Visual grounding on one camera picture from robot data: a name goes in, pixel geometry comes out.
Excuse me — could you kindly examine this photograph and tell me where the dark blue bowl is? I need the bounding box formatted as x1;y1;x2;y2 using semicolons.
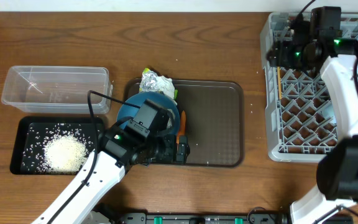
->
117;91;180;134

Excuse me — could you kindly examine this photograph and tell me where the light blue plastic cup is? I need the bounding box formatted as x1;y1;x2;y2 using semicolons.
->
322;105;337;124

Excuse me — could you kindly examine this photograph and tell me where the crumpled foil snack wrapper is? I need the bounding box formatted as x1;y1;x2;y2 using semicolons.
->
139;68;176;100

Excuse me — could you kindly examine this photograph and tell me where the grey dishwasher rack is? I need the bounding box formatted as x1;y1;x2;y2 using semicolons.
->
259;11;358;163

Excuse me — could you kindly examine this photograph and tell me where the brown serving tray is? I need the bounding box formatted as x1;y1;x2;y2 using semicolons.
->
122;77;246;168

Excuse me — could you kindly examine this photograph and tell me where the white rice pile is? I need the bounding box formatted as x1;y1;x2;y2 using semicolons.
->
22;123;94;174

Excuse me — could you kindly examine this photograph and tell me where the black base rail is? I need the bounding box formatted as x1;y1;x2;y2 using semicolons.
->
82;203;354;224

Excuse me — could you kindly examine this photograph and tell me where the orange carrot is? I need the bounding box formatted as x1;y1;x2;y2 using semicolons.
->
177;110;186;144

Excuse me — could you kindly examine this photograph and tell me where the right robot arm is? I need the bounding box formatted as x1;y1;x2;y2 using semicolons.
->
260;14;358;223

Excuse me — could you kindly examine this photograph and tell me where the clear plastic bin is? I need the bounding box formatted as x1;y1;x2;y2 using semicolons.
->
1;65;113;114

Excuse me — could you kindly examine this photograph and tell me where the black waste tray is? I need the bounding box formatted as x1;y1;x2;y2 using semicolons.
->
10;116;95;175

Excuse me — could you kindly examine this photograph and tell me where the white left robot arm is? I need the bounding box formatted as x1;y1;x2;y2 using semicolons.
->
34;117;190;223

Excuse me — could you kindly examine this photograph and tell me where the wooden chopstick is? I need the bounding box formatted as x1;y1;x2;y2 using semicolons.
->
277;67;282;100

